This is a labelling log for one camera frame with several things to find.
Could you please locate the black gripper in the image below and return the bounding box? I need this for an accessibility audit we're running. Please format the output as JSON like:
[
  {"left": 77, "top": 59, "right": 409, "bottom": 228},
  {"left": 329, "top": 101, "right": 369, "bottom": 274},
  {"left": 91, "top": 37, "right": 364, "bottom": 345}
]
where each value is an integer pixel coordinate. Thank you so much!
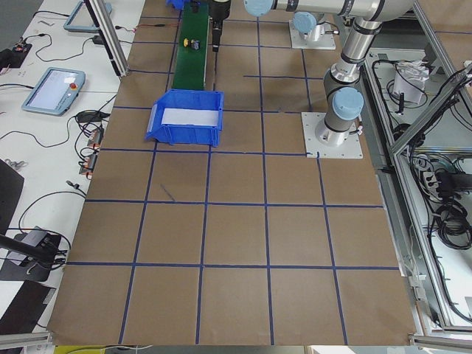
[{"left": 209, "top": 0, "right": 231, "bottom": 52}]

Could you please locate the green conveyor belt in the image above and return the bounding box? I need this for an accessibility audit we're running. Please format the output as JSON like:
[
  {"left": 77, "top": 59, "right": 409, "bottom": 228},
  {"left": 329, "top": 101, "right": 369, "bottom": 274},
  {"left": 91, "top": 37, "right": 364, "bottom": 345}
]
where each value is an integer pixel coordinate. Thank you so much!
[{"left": 172, "top": 1, "right": 209, "bottom": 90}]

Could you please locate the blue bin near left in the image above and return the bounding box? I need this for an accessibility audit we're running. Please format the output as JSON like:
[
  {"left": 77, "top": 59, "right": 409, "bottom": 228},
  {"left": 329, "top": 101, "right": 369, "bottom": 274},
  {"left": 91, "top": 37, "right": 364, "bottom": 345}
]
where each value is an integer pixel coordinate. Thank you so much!
[{"left": 145, "top": 89, "right": 224, "bottom": 147}]

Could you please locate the white foam pad left bin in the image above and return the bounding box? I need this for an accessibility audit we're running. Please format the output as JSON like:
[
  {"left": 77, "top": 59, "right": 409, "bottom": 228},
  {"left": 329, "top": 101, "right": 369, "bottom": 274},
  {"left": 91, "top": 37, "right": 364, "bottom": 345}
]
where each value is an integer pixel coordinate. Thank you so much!
[{"left": 162, "top": 108, "right": 219, "bottom": 127}]

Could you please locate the teach pendant far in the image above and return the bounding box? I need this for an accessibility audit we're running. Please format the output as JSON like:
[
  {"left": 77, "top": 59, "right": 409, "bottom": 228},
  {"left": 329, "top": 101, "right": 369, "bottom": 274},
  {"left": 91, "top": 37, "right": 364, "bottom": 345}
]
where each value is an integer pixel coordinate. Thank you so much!
[{"left": 63, "top": 1, "right": 98, "bottom": 34}]

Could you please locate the teach pendant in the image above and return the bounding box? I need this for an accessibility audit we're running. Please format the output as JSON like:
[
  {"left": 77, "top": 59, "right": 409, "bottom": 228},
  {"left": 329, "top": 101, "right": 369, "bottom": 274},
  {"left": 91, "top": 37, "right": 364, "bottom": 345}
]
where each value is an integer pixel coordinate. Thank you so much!
[
  {"left": 63, "top": 1, "right": 98, "bottom": 34},
  {"left": 21, "top": 67, "right": 86, "bottom": 116}
]

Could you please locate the teach pendant near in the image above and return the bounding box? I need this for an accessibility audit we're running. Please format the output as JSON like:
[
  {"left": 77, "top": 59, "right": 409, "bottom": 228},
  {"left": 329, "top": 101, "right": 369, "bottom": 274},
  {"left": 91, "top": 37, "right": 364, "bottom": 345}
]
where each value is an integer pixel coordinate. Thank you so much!
[{"left": 21, "top": 67, "right": 86, "bottom": 116}]

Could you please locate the crumpled white paper bag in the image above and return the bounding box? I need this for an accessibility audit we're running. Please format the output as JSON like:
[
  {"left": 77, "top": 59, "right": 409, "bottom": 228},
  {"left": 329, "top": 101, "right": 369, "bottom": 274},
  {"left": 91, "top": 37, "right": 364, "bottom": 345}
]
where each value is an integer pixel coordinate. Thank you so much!
[{"left": 392, "top": 60, "right": 429, "bottom": 104}]

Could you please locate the black monitor stand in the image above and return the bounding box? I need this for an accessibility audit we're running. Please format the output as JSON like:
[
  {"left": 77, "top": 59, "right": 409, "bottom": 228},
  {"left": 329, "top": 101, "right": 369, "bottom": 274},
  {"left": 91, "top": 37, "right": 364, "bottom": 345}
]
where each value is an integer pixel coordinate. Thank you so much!
[{"left": 0, "top": 158, "right": 69, "bottom": 283}]

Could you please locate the red thin wire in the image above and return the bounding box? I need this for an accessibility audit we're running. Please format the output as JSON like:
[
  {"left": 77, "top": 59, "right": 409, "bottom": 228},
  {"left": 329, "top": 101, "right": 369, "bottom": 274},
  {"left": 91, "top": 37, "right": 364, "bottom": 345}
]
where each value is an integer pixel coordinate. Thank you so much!
[{"left": 134, "top": 22, "right": 180, "bottom": 31}]

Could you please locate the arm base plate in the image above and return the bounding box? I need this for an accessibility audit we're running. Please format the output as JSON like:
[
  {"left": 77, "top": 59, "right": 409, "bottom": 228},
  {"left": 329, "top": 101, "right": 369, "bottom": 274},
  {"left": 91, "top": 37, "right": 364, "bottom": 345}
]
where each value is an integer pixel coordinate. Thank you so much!
[
  {"left": 301, "top": 112, "right": 363, "bottom": 159},
  {"left": 289, "top": 20, "right": 336, "bottom": 50}
]

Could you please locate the aluminium frame post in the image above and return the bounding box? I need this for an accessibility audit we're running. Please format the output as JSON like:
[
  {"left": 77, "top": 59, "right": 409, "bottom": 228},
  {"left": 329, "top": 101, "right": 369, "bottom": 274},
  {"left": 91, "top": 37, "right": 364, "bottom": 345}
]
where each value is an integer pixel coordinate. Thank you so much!
[{"left": 84, "top": 0, "right": 129, "bottom": 77}]

